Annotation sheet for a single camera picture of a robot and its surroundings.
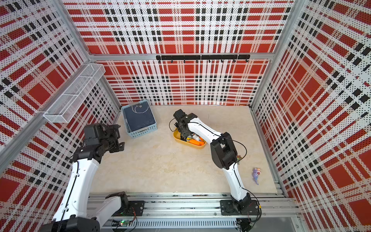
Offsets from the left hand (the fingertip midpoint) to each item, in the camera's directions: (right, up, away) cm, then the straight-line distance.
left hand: (126, 130), depth 77 cm
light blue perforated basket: (-5, -4, +22) cm, 23 cm away
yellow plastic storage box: (+24, -5, +26) cm, 36 cm away
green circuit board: (-2, -46, -5) cm, 47 cm away
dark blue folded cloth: (-5, +9, +31) cm, 33 cm away
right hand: (+37, -1, +18) cm, 41 cm away
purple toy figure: (+74, -25, +7) cm, 78 cm away
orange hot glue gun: (+41, -9, +16) cm, 45 cm away
